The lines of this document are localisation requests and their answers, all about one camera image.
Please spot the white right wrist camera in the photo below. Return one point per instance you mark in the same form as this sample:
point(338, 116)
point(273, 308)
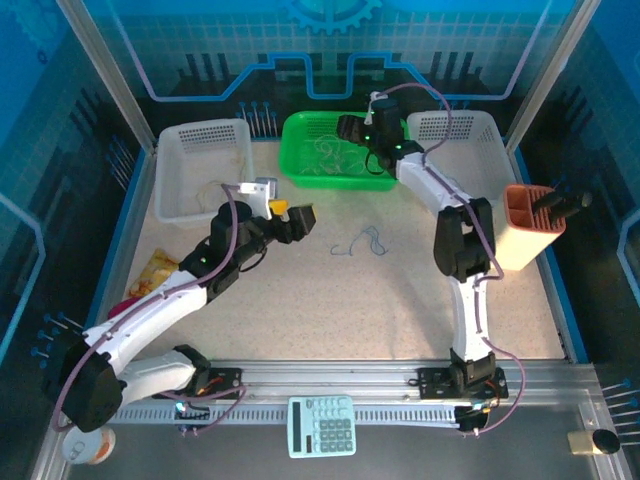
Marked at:
point(371, 112)

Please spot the beige roll with black end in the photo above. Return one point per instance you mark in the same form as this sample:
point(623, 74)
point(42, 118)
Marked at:
point(585, 442)

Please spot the white perforated plastic basket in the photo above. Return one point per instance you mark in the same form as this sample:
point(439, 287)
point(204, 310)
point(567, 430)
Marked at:
point(190, 165)
point(470, 165)

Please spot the tin can with orange label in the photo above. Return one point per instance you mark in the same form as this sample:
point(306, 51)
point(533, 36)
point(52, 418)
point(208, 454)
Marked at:
point(95, 447)

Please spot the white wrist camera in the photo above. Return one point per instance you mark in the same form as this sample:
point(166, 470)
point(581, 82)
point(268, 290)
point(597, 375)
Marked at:
point(255, 189)
point(371, 112)

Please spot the light blue calculator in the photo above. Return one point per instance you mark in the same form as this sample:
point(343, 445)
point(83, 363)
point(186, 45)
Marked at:
point(322, 427)

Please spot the aluminium frame post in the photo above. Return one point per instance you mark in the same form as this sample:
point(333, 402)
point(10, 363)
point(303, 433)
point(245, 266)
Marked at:
point(109, 75)
point(544, 75)

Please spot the white cup with pink lid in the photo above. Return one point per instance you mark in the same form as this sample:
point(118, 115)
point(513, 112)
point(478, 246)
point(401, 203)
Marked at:
point(121, 309)

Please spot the cream holder with orange top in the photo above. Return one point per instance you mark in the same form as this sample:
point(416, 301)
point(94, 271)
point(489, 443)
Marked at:
point(525, 235)

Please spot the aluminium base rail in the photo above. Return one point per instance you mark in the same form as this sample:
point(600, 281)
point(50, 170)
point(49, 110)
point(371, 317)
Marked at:
point(325, 375)

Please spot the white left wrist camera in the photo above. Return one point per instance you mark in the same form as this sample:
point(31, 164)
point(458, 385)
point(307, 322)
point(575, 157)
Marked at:
point(255, 189)

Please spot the green perforated plastic basket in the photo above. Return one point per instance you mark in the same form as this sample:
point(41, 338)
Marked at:
point(300, 150)

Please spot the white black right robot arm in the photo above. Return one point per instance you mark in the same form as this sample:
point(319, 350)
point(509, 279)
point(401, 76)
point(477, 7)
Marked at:
point(470, 310)

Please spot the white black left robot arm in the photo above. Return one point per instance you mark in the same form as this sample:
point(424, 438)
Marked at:
point(150, 310)

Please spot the yellow snack bag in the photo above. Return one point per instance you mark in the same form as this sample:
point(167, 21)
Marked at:
point(155, 272)

